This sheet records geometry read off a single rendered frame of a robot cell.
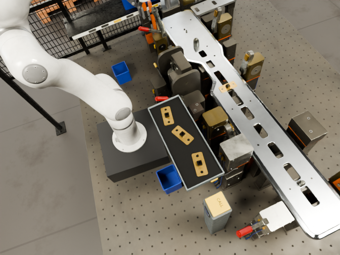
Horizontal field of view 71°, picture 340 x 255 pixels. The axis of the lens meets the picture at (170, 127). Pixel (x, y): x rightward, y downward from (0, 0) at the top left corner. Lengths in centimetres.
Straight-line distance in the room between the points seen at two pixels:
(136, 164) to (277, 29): 139
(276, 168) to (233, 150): 21
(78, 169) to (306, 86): 192
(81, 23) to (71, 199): 141
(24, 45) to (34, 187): 191
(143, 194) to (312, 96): 113
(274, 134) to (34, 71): 90
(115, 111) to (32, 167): 176
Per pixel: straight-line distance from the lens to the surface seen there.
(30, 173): 260
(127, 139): 124
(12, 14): 70
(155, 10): 132
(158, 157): 126
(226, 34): 155
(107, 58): 195
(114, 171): 128
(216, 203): 80
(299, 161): 107
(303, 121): 113
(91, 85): 88
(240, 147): 92
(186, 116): 92
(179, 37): 147
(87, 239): 215
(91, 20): 175
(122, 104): 94
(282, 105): 156
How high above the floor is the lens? 194
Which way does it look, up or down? 59 degrees down
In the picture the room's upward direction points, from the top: 15 degrees counter-clockwise
